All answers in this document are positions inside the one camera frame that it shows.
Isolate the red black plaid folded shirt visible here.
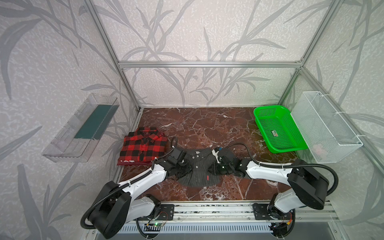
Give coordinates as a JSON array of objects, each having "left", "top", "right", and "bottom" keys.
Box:
[{"left": 117, "top": 127, "right": 168, "bottom": 166}]

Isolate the grey pinstriped long sleeve shirt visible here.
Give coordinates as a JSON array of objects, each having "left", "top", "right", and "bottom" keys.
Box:
[{"left": 178, "top": 148, "right": 222, "bottom": 188}]

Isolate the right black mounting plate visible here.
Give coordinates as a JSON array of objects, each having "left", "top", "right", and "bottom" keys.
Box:
[{"left": 252, "top": 203, "right": 295, "bottom": 222}]

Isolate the aluminium horizontal frame bar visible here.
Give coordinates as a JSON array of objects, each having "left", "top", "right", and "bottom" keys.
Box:
[{"left": 118, "top": 61, "right": 302, "bottom": 69}]

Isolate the green plastic basket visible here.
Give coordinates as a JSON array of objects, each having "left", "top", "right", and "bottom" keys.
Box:
[{"left": 254, "top": 105, "right": 308, "bottom": 154}]

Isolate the clear plastic wall tray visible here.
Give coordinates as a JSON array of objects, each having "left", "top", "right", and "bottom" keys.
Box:
[{"left": 42, "top": 94, "right": 120, "bottom": 163}]

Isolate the black mounting plate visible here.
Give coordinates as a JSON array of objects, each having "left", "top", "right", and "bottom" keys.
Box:
[
  {"left": 252, "top": 203, "right": 295, "bottom": 222},
  {"left": 154, "top": 204, "right": 175, "bottom": 221}
]

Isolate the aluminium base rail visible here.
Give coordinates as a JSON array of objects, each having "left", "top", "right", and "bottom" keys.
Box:
[{"left": 158, "top": 201, "right": 340, "bottom": 224}]

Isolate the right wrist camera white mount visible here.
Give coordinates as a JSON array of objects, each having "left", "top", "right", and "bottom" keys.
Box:
[{"left": 212, "top": 147, "right": 223, "bottom": 162}]

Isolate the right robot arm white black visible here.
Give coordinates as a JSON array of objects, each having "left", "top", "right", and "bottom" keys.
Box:
[{"left": 209, "top": 148, "right": 329, "bottom": 218}]

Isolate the white wire mesh basket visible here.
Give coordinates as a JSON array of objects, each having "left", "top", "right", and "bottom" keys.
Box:
[{"left": 291, "top": 91, "right": 363, "bottom": 164}]

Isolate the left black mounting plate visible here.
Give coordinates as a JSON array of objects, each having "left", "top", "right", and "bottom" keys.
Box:
[{"left": 154, "top": 204, "right": 175, "bottom": 221}]

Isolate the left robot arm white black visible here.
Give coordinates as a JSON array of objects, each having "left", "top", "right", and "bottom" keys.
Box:
[{"left": 80, "top": 148, "right": 192, "bottom": 239}]

